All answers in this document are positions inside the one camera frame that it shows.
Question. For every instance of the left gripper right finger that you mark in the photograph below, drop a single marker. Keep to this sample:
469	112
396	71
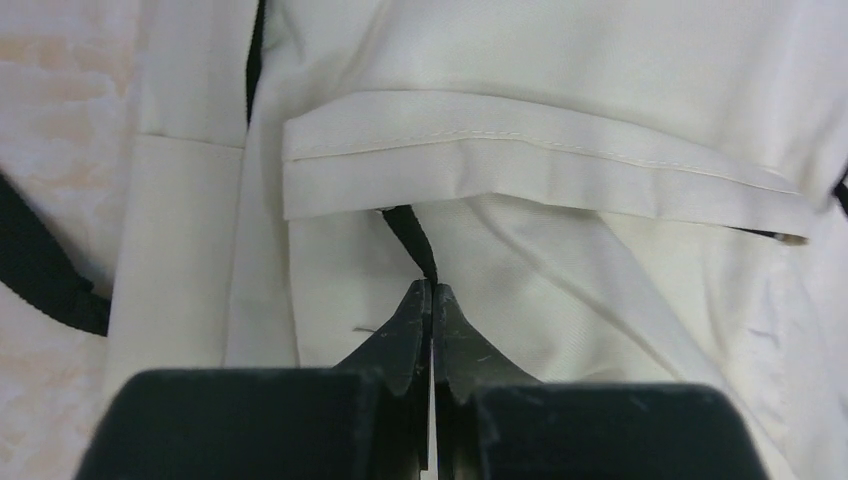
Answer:
496	421

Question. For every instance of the beige canvas backpack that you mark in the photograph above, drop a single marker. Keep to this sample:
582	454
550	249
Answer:
616	191

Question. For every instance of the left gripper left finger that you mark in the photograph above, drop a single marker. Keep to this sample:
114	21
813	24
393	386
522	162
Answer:
364	418

